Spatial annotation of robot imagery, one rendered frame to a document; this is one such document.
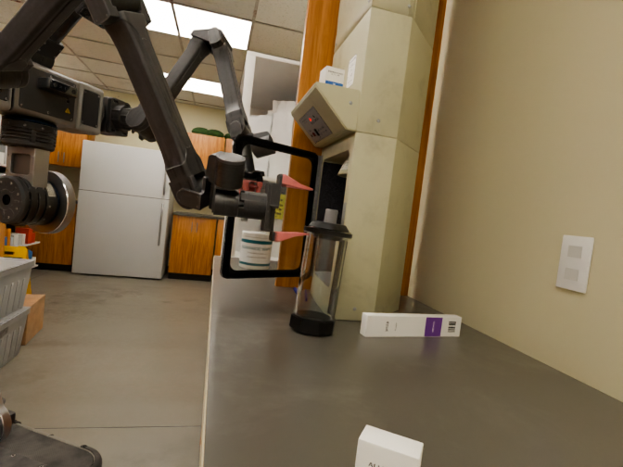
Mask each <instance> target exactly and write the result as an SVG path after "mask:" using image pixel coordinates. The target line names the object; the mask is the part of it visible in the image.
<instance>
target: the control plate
mask: <svg viewBox="0 0 623 467"><path fill-rule="evenodd" d="M312 115H313V116H314V117H315V118H314V117H313V116H312ZM309 118H310V119H311V121H310V120H309ZM299 122H300V124H301V125H302V126H303V128H304V129H305V131H306V132H307V133H308V135H309V136H310V137H311V139H312V140H313V141H314V142H315V143H317V142H319V141H321V140H322V139H324V138H325V137H326V136H328V135H330V134H331V133H332V132H331V131H330V129H329V128H328V126H327V125H326V123H325V122H324V120H323V119H322V117H321V116H320V115H319V113H318V112H317V110H316V109H315V108H314V107H312V108H311V109H310V110H309V111H308V112H307V113H306V114H305V115H304V116H303V117H302V118H301V119H300V120H299ZM323 126H324V128H322V127H323ZM320 127H321V128H322V130H320ZM314 129H316V131H317V130H318V129H319V130H320V131H319V132H318V133H319V134H320V135H319V136H318V135H317V133H316V132H315V131H314ZM312 133H315V135H316V136H313V135H312ZM312 136H313V137H312Z"/></svg>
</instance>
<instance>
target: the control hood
mask: <svg viewBox="0 0 623 467"><path fill-rule="evenodd" d="M360 94H361V92H360V90H355V89H350V88H347V87H342V86H337V85H333V84H328V83H323V82H316V83H315V84H314V85H313V86H312V87H311V89H310V90H309V91H308V92H307V94H305V95H304V96H303V97H302V99H301V100H300V101H299V103H298V104H297V105H296V106H295V107H294V109H293V110H292V111H291V115H292V117H293V118H294V119H295V121H296V122H297V124H298V125H299V127H300V128H301V129H302V131H304V132H305V134H306V135H307V137H308V138H309V139H310V141H311V142H312V144H313V145H314V146H315V147H319V148H323V147H325V146H327V145H330V144H332V143H333V142H335V141H336V140H338V139H340V138H342V137H344V136H346V135H348V134H350V133H353V132H354V131H356V124H357V117H358V109H359V102H360ZM312 107H314V108H315V109H316V110H317V112H318V113H319V115H320V116H321V117H322V119H323V120H324V122H325V123H326V125H327V126H328V128H329V129H330V131H331V132H332V133H331V134H330V135H328V136H326V137H325V138H324V139H322V140H321V141H319V142H317V143H315V142H314V141H313V140H312V139H311V137H310V136H309V135H308V133H307V132H306V131H305V129H304V128H303V126H302V125H301V124H300V122H299V120H300V119H301V118H302V117H303V116H304V115H305V114H306V113H307V112H308V111H309V110H310V109H311V108H312Z"/></svg>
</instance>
